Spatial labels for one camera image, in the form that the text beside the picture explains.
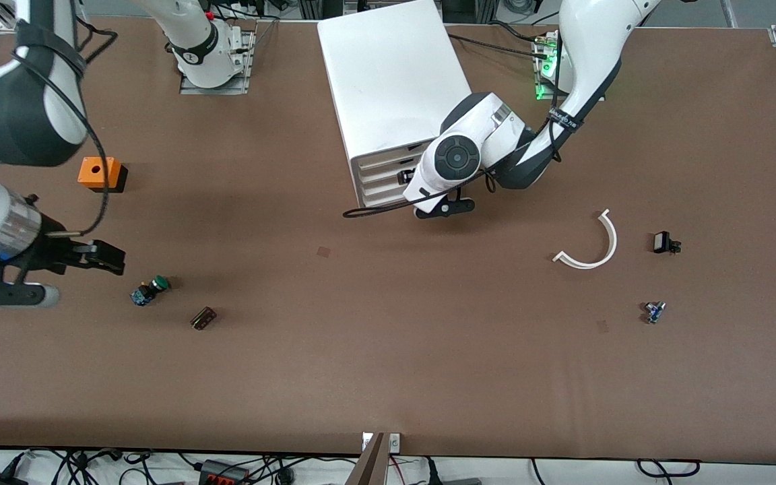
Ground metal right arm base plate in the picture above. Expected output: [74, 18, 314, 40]
[179, 27, 255, 96]

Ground white curved plastic strip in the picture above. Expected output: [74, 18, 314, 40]
[552, 209, 618, 270]

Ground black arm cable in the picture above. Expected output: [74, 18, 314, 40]
[11, 17, 119, 236]
[343, 101, 577, 218]

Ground black power strip red switches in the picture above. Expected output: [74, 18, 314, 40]
[199, 459, 252, 485]

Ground green push button switch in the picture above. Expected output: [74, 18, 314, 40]
[130, 275, 171, 307]

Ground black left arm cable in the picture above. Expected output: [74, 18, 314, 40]
[343, 101, 577, 218]

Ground black looped floor cable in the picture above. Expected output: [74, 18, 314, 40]
[636, 459, 701, 478]

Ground wooden post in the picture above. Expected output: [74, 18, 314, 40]
[344, 432, 389, 485]

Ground orange button enclosure box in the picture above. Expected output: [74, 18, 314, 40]
[77, 157, 128, 193]

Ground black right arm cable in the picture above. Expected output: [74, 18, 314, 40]
[11, 17, 119, 236]

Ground black table cable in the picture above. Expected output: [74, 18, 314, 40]
[488, 20, 544, 44]
[447, 32, 550, 61]

